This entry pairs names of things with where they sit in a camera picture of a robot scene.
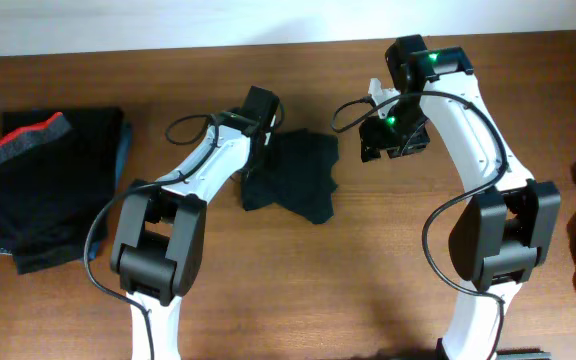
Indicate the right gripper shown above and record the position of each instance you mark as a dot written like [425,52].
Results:
[385,145]

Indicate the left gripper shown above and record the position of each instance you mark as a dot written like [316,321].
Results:
[256,156]

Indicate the black nike t-shirt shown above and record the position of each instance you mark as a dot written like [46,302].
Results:
[297,176]

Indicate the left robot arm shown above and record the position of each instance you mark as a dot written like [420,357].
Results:
[157,250]

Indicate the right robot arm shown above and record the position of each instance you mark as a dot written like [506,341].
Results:
[506,227]

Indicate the black shorts red waistband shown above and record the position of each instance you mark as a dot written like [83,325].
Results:
[57,171]

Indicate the aluminium frame rail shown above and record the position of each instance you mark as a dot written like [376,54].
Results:
[523,355]

